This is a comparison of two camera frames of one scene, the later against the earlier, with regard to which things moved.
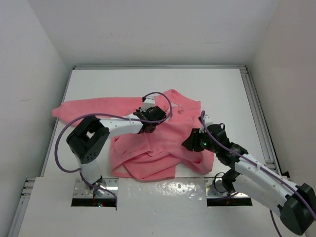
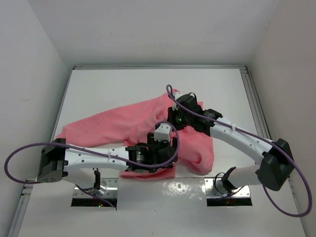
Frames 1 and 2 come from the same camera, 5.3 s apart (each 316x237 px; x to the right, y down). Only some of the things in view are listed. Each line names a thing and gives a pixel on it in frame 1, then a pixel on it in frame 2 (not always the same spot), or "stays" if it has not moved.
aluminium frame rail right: x=267 y=148 stays
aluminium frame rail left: x=17 y=223 stays
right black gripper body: x=199 y=141 → x=178 y=120
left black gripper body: x=138 y=110 → x=153 y=143
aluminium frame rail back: x=160 y=67 stays
